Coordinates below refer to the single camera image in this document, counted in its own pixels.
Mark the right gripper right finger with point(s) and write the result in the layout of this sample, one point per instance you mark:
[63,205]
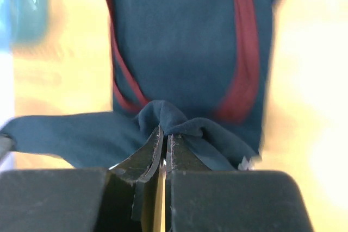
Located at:
[180,157]

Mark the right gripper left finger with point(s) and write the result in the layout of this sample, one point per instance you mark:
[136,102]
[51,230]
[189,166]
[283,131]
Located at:
[140,170]

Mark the navy blue tank top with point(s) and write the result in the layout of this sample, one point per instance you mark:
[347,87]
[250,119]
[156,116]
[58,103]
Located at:
[196,68]

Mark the teal plastic bin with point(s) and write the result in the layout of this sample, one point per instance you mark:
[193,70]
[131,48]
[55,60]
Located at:
[23,21]

